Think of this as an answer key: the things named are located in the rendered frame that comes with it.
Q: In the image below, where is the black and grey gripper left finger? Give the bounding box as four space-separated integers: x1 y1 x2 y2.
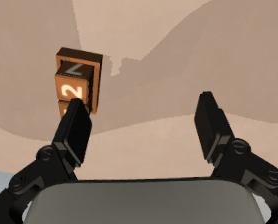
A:
0 98 92 224

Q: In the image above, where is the orange number cube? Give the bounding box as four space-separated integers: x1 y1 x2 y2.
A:
58 90 93 119
55 60 94 104

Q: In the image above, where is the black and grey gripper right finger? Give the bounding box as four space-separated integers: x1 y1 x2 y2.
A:
194 91 278 224

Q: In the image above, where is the brown wooden tray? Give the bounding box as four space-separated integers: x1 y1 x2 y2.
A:
56 47 103 114

